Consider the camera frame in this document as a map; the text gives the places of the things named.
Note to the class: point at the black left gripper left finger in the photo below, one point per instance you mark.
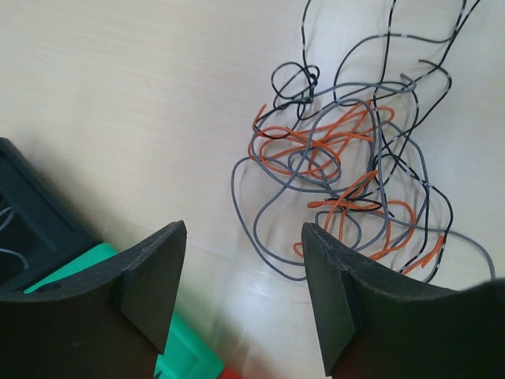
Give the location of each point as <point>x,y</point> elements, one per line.
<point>110,320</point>

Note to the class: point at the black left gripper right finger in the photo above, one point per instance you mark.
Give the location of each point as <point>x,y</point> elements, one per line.
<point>373,322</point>

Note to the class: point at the green plastic bin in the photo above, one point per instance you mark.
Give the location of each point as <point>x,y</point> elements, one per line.
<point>186,356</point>

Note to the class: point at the black plastic bin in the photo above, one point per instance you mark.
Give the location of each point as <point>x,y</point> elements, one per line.
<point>38,233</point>

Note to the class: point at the red plastic bin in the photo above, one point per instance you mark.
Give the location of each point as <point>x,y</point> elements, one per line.
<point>229,373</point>

